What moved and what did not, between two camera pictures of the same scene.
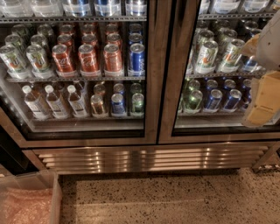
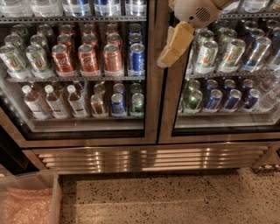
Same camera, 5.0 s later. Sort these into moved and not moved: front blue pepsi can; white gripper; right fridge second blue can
Moved: white gripper
Not moved: front blue pepsi can; right fridge second blue can
